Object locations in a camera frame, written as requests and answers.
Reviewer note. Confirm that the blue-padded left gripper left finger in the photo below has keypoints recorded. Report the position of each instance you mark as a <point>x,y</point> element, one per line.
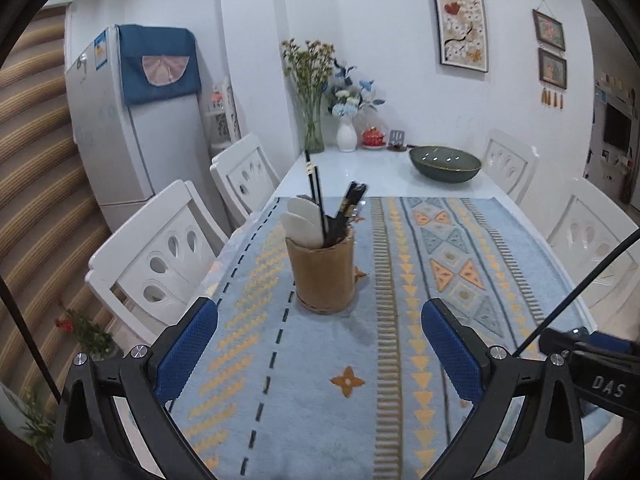
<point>177,351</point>

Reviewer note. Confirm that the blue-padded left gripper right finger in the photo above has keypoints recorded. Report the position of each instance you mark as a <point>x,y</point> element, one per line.
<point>463,355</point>

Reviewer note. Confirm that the white ceramic spoon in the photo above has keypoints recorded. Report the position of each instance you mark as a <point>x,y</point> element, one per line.
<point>305,208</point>
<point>301,231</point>

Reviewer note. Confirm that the black chopstick bundle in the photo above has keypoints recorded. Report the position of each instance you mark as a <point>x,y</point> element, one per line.
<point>339,224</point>

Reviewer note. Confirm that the potted plant red flowers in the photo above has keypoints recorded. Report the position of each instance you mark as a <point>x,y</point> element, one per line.
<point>92,338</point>

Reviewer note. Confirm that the white chair near left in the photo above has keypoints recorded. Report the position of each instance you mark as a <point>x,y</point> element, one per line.
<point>149,269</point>

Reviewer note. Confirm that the white chair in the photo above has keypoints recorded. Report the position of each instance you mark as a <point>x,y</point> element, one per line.
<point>149,269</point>
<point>510,163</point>
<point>590,227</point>
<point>244,178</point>

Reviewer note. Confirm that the blue patterned table mat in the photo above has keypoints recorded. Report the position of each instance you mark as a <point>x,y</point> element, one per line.
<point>283,393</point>

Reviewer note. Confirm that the white chair near right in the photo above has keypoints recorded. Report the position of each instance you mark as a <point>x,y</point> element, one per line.
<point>590,227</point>

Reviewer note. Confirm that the bamboo utensil holder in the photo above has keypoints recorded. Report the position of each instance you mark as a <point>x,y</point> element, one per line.
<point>324,278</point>

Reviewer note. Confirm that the striped window blind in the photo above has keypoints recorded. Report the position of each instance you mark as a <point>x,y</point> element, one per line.
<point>50,221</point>

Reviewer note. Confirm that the dark green oval bowl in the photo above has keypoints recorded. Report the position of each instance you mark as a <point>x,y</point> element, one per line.
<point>442,164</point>

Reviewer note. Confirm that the white chair far left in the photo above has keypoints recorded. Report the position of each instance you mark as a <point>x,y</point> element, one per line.
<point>244,178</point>

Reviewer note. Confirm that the white chair far right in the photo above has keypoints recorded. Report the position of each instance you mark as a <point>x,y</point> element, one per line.
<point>510,163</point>

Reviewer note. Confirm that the silver refrigerator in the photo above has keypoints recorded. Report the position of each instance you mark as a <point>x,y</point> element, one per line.
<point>130,154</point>

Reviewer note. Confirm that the grey slotted napkin holder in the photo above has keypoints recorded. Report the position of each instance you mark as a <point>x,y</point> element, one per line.
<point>396,141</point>

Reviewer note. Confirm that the red lidded pot ornament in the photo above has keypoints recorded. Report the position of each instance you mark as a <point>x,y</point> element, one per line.
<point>373,139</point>

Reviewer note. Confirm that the white ceramic flower vase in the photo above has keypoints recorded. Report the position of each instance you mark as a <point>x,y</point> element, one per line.
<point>346,137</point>

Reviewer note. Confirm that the blue fridge cover cloth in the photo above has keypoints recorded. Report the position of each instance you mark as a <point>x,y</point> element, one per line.
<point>157,64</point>

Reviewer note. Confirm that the small framed picture lower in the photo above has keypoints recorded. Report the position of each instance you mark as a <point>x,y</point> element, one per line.
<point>552,69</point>

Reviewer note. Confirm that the small framed picture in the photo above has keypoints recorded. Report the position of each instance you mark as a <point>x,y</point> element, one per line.
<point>549,31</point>
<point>552,69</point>

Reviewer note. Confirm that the glass vase dried flowers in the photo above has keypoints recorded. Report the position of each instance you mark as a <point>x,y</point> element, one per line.
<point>308,67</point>

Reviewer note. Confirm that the small framed picture upper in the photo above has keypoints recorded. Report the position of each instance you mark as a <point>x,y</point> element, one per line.
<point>549,31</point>

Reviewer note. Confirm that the butterfly wall painting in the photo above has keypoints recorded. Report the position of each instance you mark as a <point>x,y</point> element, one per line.
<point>462,32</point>

